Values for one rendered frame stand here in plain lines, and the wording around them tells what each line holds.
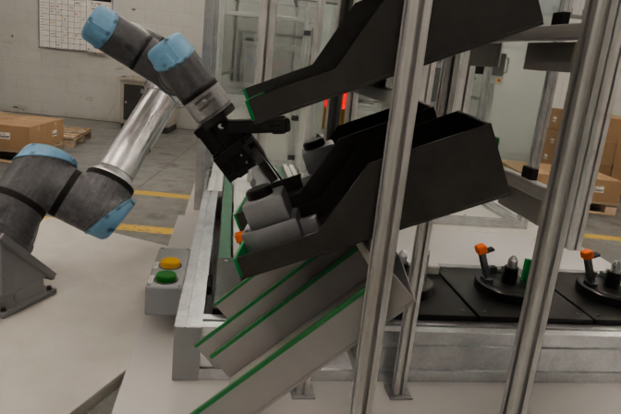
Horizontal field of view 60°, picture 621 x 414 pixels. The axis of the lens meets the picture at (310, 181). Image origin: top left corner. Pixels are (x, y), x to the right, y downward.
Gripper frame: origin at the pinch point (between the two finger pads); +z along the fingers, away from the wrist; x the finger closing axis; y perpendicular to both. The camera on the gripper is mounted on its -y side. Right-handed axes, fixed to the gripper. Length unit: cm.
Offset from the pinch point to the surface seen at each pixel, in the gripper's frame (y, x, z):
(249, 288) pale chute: 12.5, 20.5, 3.8
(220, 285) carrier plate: 21.0, 1.7, 6.8
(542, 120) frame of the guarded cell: -85, -82, 55
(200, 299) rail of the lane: 24.2, 6.2, 5.5
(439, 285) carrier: -14.3, -2.4, 36.7
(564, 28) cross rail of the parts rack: -35, 49, -10
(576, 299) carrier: -36, 2, 55
